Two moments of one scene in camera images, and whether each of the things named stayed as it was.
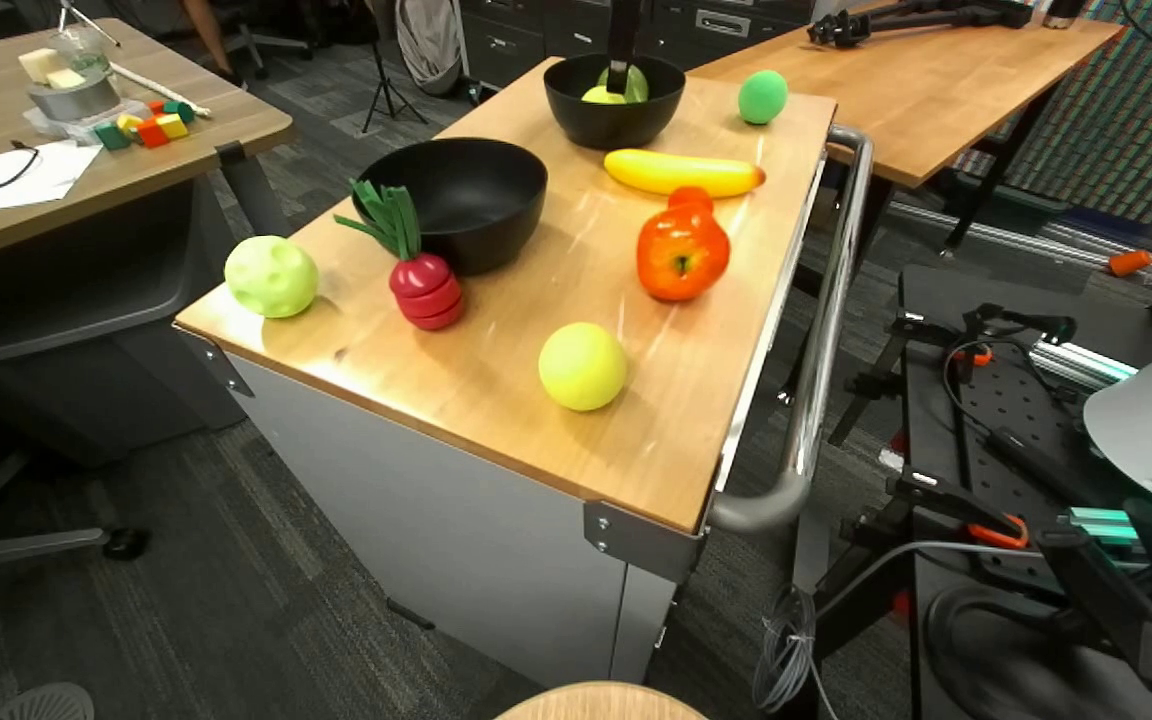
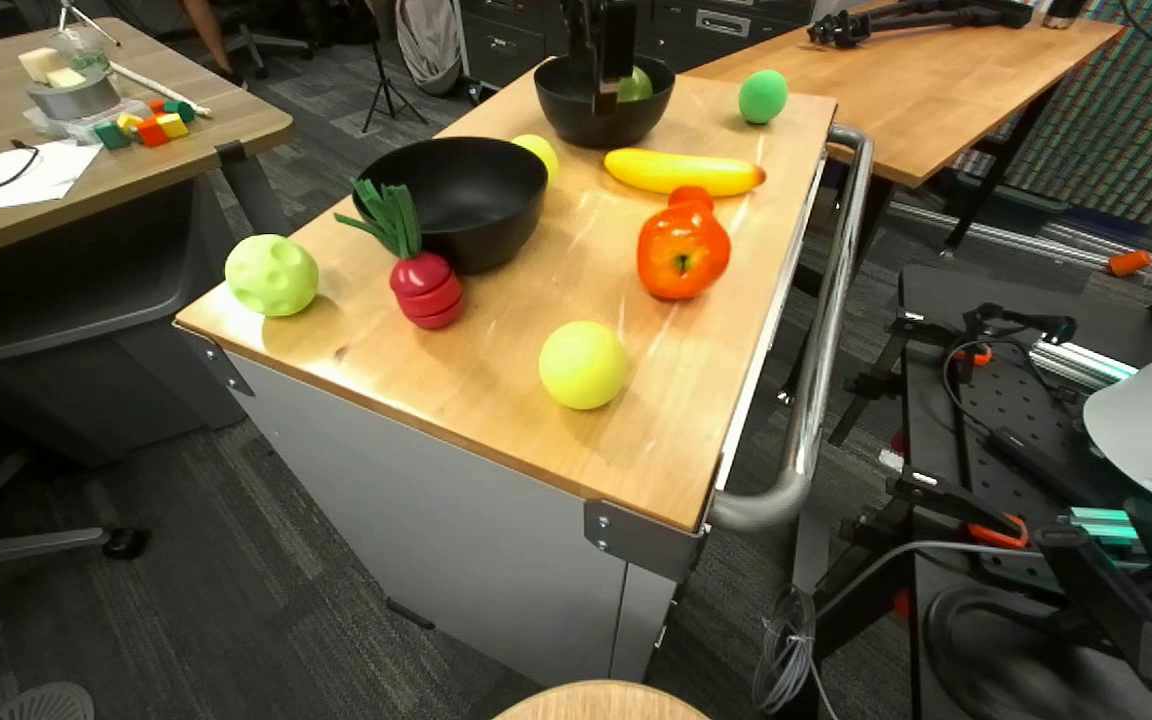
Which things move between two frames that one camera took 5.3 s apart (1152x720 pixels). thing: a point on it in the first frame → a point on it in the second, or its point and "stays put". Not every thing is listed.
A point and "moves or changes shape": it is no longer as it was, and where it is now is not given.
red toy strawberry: (689, 202) stays put
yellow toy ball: (607, 99) moves or changes shape
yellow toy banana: (682, 171) stays put
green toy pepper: (637, 84) stays put
